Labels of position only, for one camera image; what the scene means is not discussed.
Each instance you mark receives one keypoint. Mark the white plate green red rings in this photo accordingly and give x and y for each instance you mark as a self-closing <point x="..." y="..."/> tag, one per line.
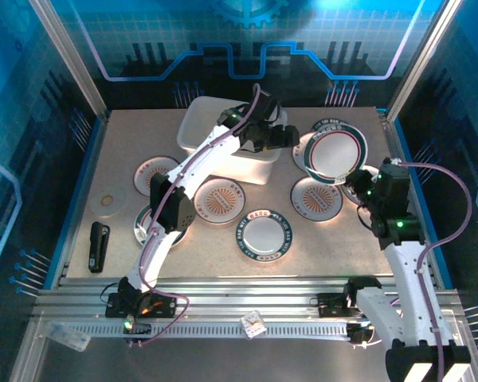
<point x="334" y="155"/>
<point x="141" y="227"/>

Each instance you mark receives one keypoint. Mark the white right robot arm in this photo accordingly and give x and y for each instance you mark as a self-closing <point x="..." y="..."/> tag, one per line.
<point x="406" y="278"/>

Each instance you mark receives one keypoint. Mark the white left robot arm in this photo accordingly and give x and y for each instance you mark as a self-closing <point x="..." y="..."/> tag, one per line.
<point x="207" y="155"/>

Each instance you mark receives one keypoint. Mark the white plastic bin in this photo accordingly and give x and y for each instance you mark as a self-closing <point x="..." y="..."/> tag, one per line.
<point x="199" y="119"/>

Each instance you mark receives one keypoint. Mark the round white ribbed disc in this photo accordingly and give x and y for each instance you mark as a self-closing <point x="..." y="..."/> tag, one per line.
<point x="117" y="203"/>

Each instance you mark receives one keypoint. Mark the small white connector block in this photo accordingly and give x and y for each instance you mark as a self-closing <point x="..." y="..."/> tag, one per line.
<point x="254" y="324"/>

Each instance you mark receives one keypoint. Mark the black handheld device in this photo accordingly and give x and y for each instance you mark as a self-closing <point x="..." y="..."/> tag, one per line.
<point x="99" y="242"/>

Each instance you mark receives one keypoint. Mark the blue table edge strip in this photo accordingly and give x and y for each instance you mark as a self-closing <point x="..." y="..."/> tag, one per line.
<point x="73" y="207"/>

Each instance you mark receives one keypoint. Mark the clear plastic bag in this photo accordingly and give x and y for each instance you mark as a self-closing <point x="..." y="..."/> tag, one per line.
<point x="68" y="337"/>

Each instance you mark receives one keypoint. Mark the aluminium frame post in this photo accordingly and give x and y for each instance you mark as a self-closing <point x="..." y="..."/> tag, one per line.
<point x="422" y="59"/>
<point x="67" y="59"/>

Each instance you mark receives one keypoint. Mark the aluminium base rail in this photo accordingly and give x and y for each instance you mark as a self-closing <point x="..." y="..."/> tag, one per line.
<point x="243" y="290"/>

